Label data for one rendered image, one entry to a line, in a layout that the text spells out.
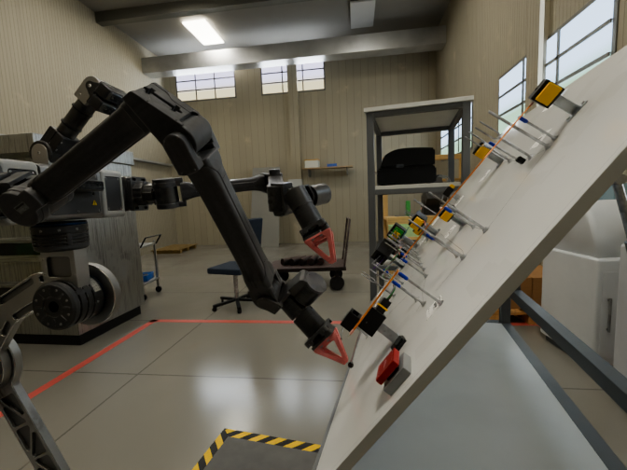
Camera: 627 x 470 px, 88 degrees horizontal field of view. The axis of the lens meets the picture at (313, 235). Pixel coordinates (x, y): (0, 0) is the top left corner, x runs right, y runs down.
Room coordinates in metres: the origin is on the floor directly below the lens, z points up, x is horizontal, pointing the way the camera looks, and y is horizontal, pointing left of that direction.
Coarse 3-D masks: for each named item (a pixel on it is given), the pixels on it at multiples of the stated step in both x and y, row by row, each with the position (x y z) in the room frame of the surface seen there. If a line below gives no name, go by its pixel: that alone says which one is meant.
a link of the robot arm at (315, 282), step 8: (304, 272) 0.72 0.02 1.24; (312, 272) 0.74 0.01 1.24; (296, 280) 0.72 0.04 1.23; (304, 280) 0.70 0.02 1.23; (312, 280) 0.72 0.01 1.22; (320, 280) 0.73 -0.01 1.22; (288, 288) 0.73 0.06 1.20; (296, 288) 0.71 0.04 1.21; (304, 288) 0.71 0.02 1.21; (312, 288) 0.70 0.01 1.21; (320, 288) 0.71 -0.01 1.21; (264, 296) 0.71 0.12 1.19; (280, 296) 0.75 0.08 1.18; (288, 296) 0.72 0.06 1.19; (296, 296) 0.72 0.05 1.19; (304, 296) 0.71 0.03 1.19; (312, 296) 0.71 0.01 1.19; (264, 304) 0.72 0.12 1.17; (272, 304) 0.72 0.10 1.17; (280, 304) 0.72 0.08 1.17; (304, 304) 0.72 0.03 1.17; (272, 312) 0.73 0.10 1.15
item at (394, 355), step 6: (390, 354) 0.55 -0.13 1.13; (396, 354) 0.54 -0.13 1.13; (384, 360) 0.55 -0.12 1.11; (390, 360) 0.52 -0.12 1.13; (396, 360) 0.52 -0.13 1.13; (378, 366) 0.56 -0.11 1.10; (384, 366) 0.53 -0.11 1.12; (390, 366) 0.51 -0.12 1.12; (396, 366) 0.51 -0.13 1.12; (378, 372) 0.54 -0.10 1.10; (384, 372) 0.52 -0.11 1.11; (390, 372) 0.51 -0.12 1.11; (378, 378) 0.52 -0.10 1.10; (384, 378) 0.52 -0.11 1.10; (390, 378) 0.52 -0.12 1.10
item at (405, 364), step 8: (400, 360) 0.54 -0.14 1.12; (408, 360) 0.54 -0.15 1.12; (400, 368) 0.51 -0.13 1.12; (408, 368) 0.51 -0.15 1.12; (400, 376) 0.51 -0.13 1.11; (408, 376) 0.50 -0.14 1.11; (384, 384) 0.53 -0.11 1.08; (392, 384) 0.51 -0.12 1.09; (400, 384) 0.51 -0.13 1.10; (392, 392) 0.51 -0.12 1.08
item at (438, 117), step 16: (464, 96) 1.57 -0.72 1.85; (368, 112) 1.70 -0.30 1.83; (384, 112) 1.68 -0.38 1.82; (400, 112) 1.66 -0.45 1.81; (416, 112) 1.64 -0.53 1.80; (432, 112) 1.76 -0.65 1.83; (448, 112) 1.77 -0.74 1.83; (464, 112) 1.58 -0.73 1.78; (368, 128) 1.70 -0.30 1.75; (384, 128) 2.11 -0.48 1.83; (400, 128) 2.13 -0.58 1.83; (416, 128) 2.15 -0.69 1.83; (432, 128) 2.14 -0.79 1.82; (448, 128) 2.11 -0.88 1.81; (464, 128) 1.58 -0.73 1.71; (368, 144) 1.70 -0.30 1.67; (448, 144) 2.12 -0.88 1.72; (464, 144) 1.58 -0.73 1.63; (368, 160) 1.70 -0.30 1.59; (448, 160) 2.11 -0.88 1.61; (464, 160) 1.58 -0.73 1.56; (368, 176) 1.70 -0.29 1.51; (448, 176) 2.11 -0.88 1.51; (464, 176) 1.58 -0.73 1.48; (368, 192) 1.70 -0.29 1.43; (384, 192) 1.68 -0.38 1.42; (400, 192) 1.66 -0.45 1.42; (416, 192) 1.64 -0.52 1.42; (432, 192) 2.14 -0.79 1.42
